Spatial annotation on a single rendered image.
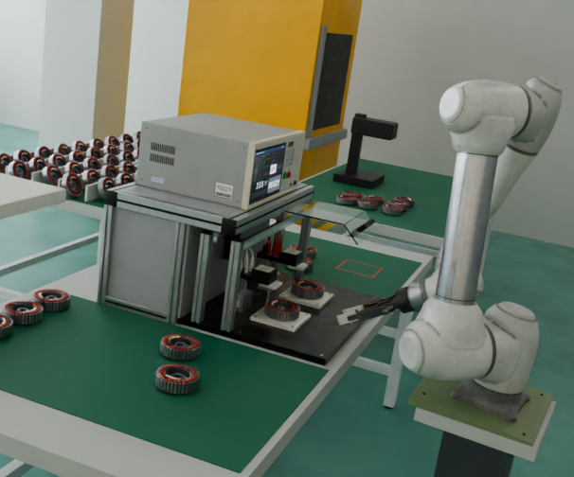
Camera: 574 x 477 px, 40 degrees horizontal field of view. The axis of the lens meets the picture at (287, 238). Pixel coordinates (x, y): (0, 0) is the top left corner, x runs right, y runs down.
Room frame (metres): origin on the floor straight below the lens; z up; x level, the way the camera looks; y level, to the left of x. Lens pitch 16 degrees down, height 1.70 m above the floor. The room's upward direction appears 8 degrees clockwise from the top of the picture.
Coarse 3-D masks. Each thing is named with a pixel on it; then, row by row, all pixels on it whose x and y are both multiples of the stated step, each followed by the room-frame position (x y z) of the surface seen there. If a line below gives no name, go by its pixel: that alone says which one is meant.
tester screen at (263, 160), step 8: (256, 152) 2.32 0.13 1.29; (264, 152) 2.38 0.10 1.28; (272, 152) 2.45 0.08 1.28; (280, 152) 2.52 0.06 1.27; (256, 160) 2.33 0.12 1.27; (264, 160) 2.39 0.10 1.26; (272, 160) 2.45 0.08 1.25; (280, 160) 2.53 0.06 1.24; (256, 168) 2.34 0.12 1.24; (264, 168) 2.40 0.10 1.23; (256, 176) 2.34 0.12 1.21; (264, 176) 2.41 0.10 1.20; (272, 176) 2.47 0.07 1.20; (256, 184) 2.35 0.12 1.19; (264, 184) 2.42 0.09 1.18; (272, 192) 2.49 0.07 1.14
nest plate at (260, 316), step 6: (264, 306) 2.40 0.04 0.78; (258, 312) 2.33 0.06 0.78; (300, 312) 2.39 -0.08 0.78; (252, 318) 2.29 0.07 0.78; (258, 318) 2.29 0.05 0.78; (264, 318) 2.29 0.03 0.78; (270, 318) 2.30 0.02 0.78; (300, 318) 2.34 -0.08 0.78; (306, 318) 2.35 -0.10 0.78; (270, 324) 2.27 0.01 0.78; (276, 324) 2.27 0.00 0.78; (282, 324) 2.27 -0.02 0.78; (288, 324) 2.28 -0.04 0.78; (294, 324) 2.28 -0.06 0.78; (300, 324) 2.30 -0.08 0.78; (294, 330) 2.25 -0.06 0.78
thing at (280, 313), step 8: (272, 304) 2.33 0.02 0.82; (280, 304) 2.37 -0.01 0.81; (288, 304) 2.37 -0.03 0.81; (296, 304) 2.36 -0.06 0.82; (264, 312) 2.32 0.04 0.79; (272, 312) 2.29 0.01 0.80; (280, 312) 2.29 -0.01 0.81; (288, 312) 2.29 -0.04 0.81; (296, 312) 2.31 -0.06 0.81; (280, 320) 2.29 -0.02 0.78; (288, 320) 2.30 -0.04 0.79
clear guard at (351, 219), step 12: (300, 204) 2.69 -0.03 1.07; (312, 204) 2.72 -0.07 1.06; (324, 204) 2.74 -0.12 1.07; (312, 216) 2.55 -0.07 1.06; (324, 216) 2.58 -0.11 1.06; (336, 216) 2.60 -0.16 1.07; (348, 216) 2.62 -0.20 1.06; (360, 216) 2.67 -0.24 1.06; (348, 228) 2.51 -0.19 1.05; (372, 228) 2.69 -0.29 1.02; (360, 240) 2.52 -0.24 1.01
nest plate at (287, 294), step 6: (282, 294) 2.53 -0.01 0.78; (288, 294) 2.54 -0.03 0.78; (294, 294) 2.55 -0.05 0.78; (324, 294) 2.59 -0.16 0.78; (330, 294) 2.60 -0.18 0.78; (294, 300) 2.51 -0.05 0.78; (300, 300) 2.50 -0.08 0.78; (306, 300) 2.51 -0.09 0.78; (312, 300) 2.52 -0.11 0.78; (318, 300) 2.53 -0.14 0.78; (324, 300) 2.54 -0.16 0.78; (312, 306) 2.48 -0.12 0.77; (318, 306) 2.48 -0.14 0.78
